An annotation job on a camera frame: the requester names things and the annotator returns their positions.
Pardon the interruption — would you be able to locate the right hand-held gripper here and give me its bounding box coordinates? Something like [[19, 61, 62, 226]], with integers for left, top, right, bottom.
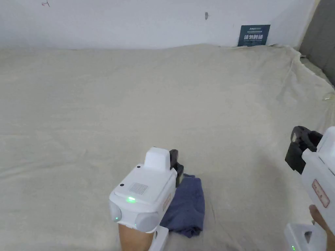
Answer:
[[284, 126, 335, 251]]

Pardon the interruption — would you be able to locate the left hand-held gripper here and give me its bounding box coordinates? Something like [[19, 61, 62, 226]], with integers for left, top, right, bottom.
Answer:
[[108, 147, 185, 251]]

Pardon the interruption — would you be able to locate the dark blue garment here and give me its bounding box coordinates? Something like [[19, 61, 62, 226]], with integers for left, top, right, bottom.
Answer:
[[159, 174, 205, 239]]

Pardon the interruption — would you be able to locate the person's left hand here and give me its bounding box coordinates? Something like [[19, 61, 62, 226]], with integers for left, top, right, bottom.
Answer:
[[118, 223, 154, 251]]

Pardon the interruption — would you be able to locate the person's right hand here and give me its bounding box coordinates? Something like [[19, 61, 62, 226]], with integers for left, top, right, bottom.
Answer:
[[309, 204, 335, 243]]

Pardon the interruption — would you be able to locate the bed with beige sheet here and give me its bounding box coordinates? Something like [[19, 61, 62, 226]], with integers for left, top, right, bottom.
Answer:
[[0, 43, 335, 251]]

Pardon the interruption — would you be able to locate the grey padded headboard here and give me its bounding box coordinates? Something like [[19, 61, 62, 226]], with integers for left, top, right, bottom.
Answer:
[[299, 0, 335, 87]]

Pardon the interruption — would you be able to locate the dark blue sign card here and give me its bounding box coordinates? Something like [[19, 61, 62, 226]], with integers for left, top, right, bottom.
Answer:
[[237, 25, 271, 47]]

